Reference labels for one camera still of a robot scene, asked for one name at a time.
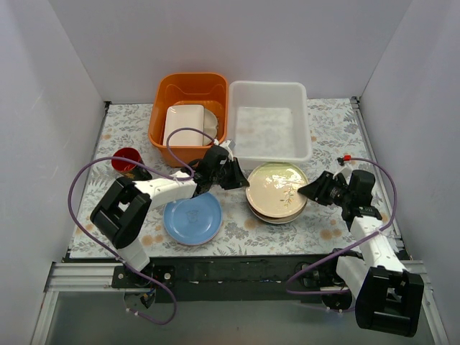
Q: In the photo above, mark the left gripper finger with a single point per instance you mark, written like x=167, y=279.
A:
x=241, y=180
x=227, y=175

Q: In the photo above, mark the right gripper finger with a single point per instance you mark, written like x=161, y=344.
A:
x=316, y=186
x=319, y=198

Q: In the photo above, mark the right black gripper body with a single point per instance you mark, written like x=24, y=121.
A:
x=327, y=189

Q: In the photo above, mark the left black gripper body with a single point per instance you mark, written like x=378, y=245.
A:
x=227, y=172

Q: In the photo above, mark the cream green plate with sprig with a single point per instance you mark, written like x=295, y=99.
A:
x=273, y=189

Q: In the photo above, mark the blue beige plate with sprig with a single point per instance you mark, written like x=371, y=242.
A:
x=276, y=221

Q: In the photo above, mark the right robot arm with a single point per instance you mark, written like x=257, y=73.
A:
x=388, y=296

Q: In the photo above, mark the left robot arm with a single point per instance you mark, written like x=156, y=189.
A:
x=120, y=214

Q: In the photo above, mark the white round plate in bin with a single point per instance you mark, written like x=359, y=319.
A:
x=210, y=126

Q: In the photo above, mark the white translucent plastic bin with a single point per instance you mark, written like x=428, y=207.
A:
x=268, y=122

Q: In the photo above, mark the orange plastic bin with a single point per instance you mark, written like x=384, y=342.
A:
x=207, y=89

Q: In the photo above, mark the blue round plate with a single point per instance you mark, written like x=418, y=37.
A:
x=194, y=221

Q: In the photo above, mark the cream rectangular plate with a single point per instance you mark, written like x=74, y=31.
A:
x=184, y=116

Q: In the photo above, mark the red and black mug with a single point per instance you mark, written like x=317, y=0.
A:
x=127, y=169

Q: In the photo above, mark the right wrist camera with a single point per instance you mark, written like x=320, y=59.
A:
x=344, y=167

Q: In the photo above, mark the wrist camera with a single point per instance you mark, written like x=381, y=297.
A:
x=228, y=145
x=344, y=167

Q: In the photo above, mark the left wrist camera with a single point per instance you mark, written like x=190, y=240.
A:
x=228, y=145

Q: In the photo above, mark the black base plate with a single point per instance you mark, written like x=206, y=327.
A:
x=232, y=278

